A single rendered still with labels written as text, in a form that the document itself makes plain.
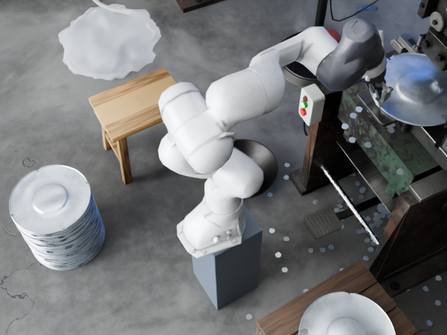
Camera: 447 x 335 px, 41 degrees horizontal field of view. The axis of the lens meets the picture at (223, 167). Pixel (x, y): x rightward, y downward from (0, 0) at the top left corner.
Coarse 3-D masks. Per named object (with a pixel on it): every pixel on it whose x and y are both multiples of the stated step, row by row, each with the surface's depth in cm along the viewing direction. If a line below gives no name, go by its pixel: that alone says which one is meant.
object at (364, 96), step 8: (368, 88) 182; (360, 96) 180; (368, 96) 180; (368, 104) 179; (376, 112) 177; (384, 112) 177; (376, 120) 176; (384, 120) 175; (392, 120) 175; (400, 128) 189; (408, 128) 188
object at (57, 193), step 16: (32, 176) 224; (48, 176) 224; (64, 176) 224; (80, 176) 224; (16, 192) 220; (32, 192) 220; (48, 192) 219; (64, 192) 219; (80, 192) 220; (16, 208) 216; (32, 208) 216; (48, 208) 215; (64, 208) 216; (80, 208) 216; (32, 224) 212; (48, 224) 212
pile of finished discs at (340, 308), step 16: (320, 304) 188; (336, 304) 188; (352, 304) 187; (368, 304) 187; (304, 320) 185; (320, 320) 185; (336, 320) 184; (352, 320) 184; (368, 320) 184; (384, 320) 184
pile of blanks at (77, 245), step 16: (96, 208) 229; (16, 224) 213; (80, 224) 216; (96, 224) 229; (32, 240) 216; (48, 240) 214; (64, 240) 218; (80, 240) 222; (96, 240) 233; (48, 256) 225; (64, 256) 225; (80, 256) 230
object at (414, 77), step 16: (400, 64) 187; (416, 64) 187; (432, 64) 187; (400, 80) 183; (416, 80) 183; (432, 80) 183; (400, 96) 180; (416, 96) 179; (432, 96) 179; (400, 112) 176; (416, 112) 176; (432, 112) 176
